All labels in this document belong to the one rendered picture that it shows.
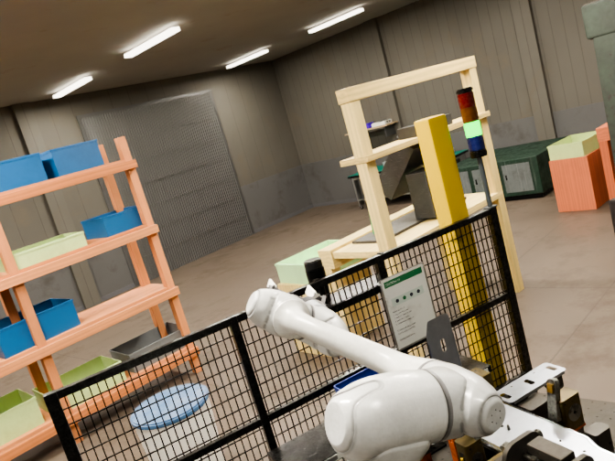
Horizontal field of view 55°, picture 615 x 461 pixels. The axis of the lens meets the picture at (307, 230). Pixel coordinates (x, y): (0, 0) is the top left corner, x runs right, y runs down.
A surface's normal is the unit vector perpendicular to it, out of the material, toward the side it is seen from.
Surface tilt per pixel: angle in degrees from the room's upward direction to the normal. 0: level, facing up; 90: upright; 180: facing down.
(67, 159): 90
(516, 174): 90
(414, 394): 51
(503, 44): 90
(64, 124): 90
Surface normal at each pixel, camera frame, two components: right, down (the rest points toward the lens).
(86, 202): 0.70, -0.07
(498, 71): -0.65, 0.32
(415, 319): 0.44, 0.04
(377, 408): 0.09, -0.52
